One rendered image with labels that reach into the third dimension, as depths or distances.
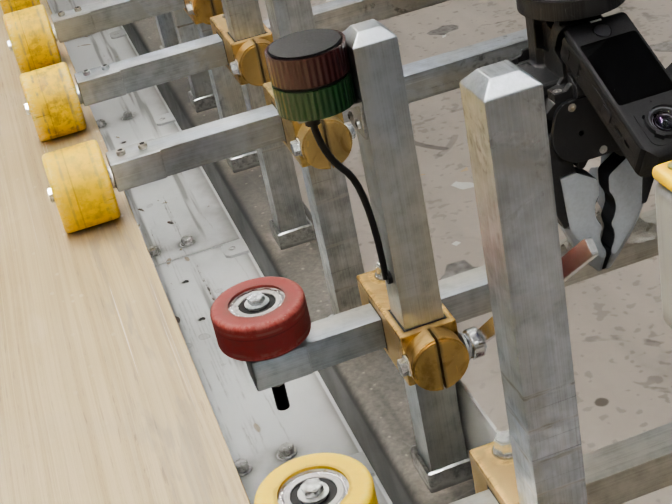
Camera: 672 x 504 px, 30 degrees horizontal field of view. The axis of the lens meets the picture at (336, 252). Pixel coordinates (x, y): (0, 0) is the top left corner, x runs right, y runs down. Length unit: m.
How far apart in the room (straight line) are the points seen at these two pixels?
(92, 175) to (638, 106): 0.58
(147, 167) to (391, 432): 0.34
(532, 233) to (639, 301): 1.89
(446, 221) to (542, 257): 2.24
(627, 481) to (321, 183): 0.47
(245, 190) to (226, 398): 0.36
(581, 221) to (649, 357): 1.57
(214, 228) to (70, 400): 0.83
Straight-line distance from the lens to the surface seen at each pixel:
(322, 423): 1.36
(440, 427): 1.09
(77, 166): 1.21
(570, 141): 0.85
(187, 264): 1.72
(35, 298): 1.15
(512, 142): 0.69
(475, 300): 1.09
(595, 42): 0.82
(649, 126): 0.78
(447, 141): 3.35
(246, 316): 1.03
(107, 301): 1.11
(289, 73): 0.90
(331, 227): 1.25
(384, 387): 1.26
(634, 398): 2.35
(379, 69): 0.93
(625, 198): 0.89
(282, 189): 1.50
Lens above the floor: 1.44
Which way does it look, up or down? 30 degrees down
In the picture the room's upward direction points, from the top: 12 degrees counter-clockwise
